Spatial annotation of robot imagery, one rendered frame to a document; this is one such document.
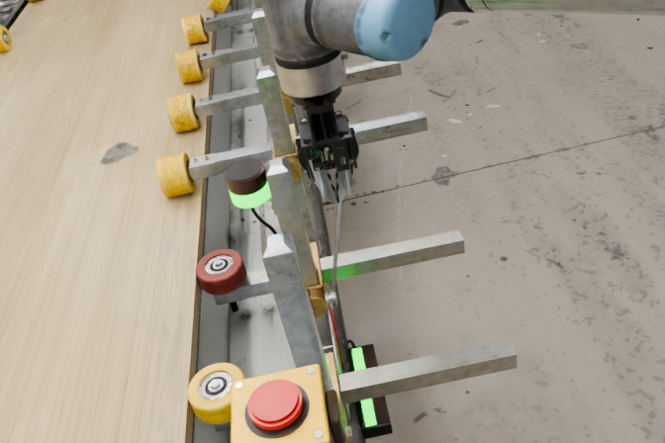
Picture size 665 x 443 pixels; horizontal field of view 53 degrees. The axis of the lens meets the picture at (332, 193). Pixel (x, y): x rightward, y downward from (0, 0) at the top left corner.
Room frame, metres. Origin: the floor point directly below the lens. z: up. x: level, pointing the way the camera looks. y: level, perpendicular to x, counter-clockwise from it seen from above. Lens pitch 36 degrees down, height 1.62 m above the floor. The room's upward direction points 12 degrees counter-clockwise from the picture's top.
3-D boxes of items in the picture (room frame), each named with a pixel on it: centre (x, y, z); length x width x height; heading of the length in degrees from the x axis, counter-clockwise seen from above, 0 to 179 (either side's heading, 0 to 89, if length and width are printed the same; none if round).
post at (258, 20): (1.32, 0.07, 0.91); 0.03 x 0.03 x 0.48; 0
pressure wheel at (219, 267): (0.86, 0.21, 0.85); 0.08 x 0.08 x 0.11
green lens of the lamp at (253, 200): (0.82, 0.12, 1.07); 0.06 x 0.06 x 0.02
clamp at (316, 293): (0.84, 0.07, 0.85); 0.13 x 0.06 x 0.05; 0
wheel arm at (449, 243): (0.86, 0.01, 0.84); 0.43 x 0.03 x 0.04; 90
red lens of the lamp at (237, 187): (0.82, 0.12, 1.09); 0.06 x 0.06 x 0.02
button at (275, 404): (0.31, 0.07, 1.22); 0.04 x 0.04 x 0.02
